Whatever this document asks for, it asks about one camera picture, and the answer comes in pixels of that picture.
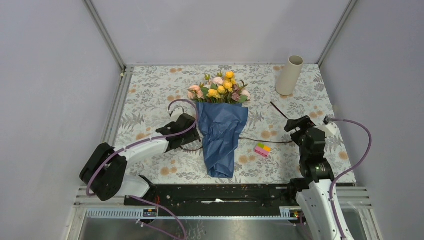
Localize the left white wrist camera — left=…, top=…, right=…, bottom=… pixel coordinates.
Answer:
left=168, top=106, right=185, bottom=119

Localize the blue wrapping paper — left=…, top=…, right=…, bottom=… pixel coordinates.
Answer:
left=196, top=102, right=249, bottom=179

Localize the brown ribbon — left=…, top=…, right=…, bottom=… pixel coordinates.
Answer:
left=179, top=101, right=294, bottom=152

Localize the floral patterned table mat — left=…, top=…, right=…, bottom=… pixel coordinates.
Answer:
left=115, top=64, right=334, bottom=184

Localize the artificial flower bunch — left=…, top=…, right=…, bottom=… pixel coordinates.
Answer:
left=187, top=71, right=251, bottom=105

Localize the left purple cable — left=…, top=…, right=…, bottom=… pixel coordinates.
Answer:
left=85, top=98, right=200, bottom=240

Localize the left aluminium frame post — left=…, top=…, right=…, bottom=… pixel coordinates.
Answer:
left=82, top=0, right=127, bottom=73

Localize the beige cylindrical vase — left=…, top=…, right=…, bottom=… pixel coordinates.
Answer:
left=275, top=55, right=304, bottom=96

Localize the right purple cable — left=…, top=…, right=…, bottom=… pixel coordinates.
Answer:
left=323, top=115, right=373, bottom=240

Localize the purple cable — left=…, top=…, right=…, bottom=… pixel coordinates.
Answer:
left=85, top=98, right=200, bottom=240
left=323, top=115, right=373, bottom=240

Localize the colourful toy brick block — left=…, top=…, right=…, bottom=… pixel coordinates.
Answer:
left=253, top=143, right=272, bottom=158

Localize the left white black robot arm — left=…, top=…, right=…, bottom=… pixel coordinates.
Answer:
left=79, top=113, right=200, bottom=206

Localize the white slotted cable duct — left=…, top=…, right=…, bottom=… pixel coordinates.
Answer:
left=86, top=207, right=298, bottom=221

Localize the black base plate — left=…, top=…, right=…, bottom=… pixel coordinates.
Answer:
left=124, top=184, right=300, bottom=218

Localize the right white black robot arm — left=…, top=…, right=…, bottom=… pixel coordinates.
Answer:
left=284, top=116, right=353, bottom=240

